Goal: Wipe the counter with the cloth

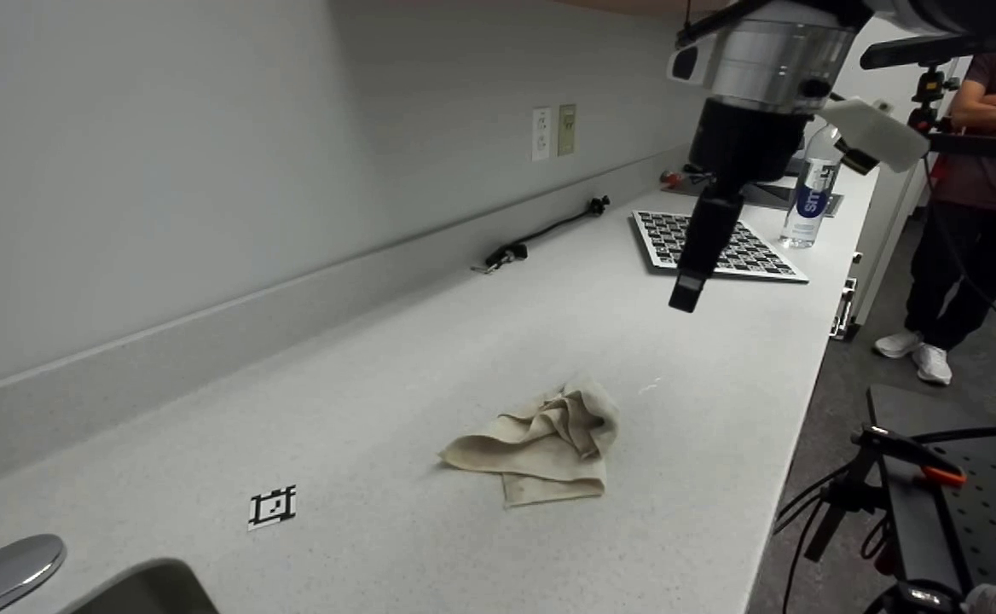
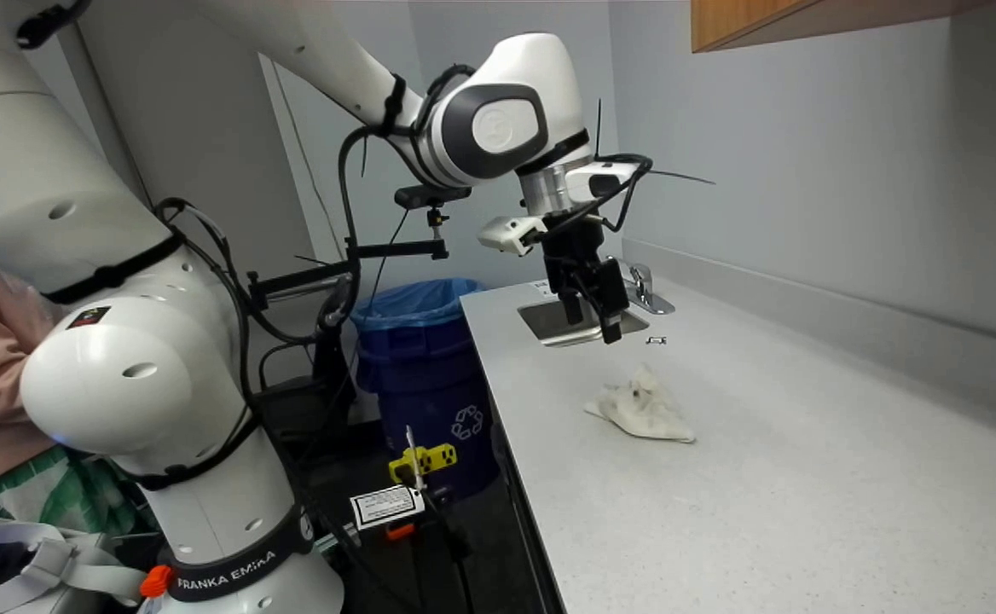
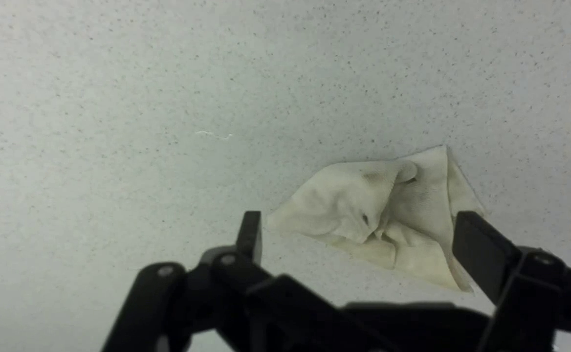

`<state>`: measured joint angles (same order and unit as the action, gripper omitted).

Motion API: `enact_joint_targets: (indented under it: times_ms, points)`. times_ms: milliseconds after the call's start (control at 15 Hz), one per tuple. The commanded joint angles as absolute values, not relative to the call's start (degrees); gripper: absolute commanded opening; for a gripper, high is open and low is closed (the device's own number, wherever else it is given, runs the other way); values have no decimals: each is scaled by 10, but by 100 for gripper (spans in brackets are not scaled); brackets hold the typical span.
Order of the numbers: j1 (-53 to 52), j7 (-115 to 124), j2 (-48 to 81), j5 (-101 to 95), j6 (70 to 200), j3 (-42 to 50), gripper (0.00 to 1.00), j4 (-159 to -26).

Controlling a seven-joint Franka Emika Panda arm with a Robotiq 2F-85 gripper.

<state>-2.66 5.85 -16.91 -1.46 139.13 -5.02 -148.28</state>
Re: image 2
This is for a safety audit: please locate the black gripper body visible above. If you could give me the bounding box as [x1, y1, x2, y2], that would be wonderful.
[538, 211, 609, 307]

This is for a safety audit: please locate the beige cloth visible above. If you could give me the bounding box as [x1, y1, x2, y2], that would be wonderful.
[582, 366, 700, 446]

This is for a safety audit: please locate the green patterned cloth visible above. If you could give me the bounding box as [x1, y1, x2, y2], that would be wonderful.
[0, 446, 167, 574]

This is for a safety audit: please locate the blue recycling bin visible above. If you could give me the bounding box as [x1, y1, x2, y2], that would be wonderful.
[345, 277, 497, 505]

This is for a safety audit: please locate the yellow clamp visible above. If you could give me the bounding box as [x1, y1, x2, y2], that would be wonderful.
[385, 423, 459, 490]

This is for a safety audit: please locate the white label tag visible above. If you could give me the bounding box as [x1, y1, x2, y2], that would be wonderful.
[345, 484, 430, 532]

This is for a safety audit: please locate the orange knob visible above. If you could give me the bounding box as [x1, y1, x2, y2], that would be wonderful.
[135, 564, 178, 602]

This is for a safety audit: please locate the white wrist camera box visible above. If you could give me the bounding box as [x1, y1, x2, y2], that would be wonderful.
[475, 211, 549, 260]

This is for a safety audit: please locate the black stereo camera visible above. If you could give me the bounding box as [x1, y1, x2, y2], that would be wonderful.
[393, 178, 475, 214]

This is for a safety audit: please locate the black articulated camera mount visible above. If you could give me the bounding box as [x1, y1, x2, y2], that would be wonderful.
[247, 206, 454, 311]

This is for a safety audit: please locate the wooden wall cabinet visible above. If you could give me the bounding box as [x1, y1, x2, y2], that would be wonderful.
[690, 0, 984, 56]

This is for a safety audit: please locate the grey webbing strap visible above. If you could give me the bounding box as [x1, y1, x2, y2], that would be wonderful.
[0, 515, 148, 606]

